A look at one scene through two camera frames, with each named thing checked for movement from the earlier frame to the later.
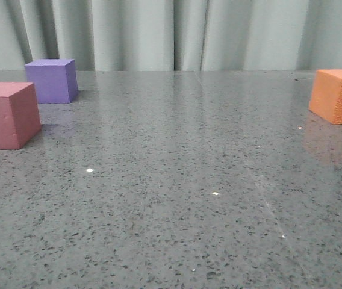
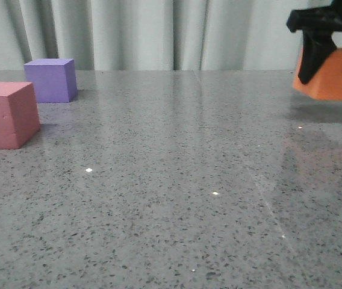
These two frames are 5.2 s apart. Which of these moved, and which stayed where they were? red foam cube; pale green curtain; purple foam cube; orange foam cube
Moved: orange foam cube
Stayed: red foam cube; purple foam cube; pale green curtain
